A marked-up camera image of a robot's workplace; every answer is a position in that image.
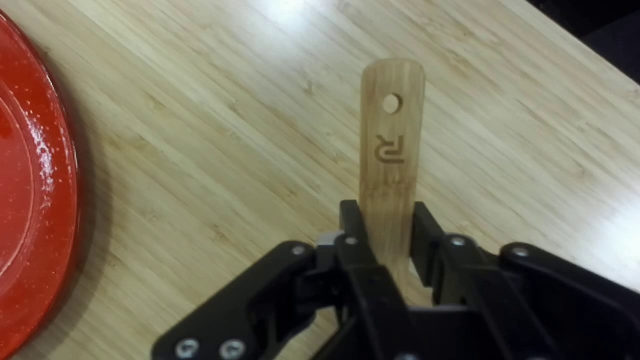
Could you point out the wooden spatula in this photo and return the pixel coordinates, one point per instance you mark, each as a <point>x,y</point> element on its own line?
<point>392,166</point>

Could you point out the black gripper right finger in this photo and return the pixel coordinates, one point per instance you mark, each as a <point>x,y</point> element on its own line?
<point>520,306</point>

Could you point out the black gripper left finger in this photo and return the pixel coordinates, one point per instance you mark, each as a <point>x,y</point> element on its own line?
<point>333,313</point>

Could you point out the red plate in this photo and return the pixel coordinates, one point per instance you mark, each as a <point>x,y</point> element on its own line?
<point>26,186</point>

